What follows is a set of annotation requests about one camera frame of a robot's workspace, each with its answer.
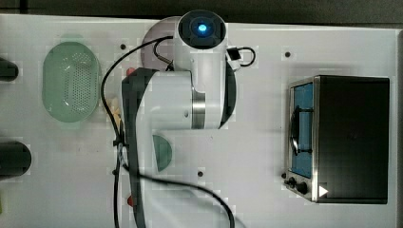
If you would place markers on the green oval colander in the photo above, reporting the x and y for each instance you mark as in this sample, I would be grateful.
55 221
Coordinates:
70 81

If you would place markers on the black pot upper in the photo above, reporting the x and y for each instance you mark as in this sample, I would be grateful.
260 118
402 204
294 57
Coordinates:
8 71

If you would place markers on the black pot lower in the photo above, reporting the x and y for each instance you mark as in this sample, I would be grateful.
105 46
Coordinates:
15 160

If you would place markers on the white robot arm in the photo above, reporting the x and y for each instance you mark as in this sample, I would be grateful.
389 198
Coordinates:
198 93

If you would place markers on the lavender round plate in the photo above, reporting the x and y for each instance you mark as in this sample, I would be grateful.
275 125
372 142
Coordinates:
159 55

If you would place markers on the silver black toaster oven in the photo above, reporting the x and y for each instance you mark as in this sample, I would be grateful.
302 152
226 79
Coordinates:
338 139

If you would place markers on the small red toy fruit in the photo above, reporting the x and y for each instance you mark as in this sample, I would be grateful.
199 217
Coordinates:
129 201

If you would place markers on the pink plush strawberry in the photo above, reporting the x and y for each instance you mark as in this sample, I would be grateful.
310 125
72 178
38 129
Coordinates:
130 70

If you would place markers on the black pot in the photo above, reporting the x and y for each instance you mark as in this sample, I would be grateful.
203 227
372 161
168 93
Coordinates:
8 71
15 160

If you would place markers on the green plastic mug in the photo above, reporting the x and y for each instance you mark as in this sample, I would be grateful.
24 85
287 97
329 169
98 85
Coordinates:
163 152

